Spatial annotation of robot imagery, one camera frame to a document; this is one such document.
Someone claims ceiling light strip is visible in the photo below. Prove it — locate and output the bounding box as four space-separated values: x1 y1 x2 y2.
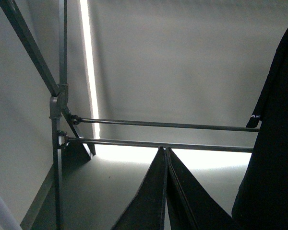
79 0 101 140

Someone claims rack rail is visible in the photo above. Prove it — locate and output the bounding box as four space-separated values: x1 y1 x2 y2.
69 115 260 132
57 131 253 153

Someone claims grey rack frame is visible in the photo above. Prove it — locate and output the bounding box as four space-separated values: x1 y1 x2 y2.
0 0 82 230

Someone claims lower rack rail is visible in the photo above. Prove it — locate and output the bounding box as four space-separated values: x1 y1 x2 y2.
57 131 253 153

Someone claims black printed t-shirt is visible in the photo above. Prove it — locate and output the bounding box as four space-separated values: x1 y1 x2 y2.
232 28 288 230

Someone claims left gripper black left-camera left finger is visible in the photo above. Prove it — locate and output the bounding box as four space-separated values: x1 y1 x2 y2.
112 147 168 230

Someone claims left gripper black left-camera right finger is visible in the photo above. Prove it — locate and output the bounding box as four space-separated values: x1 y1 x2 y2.
166 148 238 230

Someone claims upper rack rail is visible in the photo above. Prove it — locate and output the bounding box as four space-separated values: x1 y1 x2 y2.
69 115 260 132

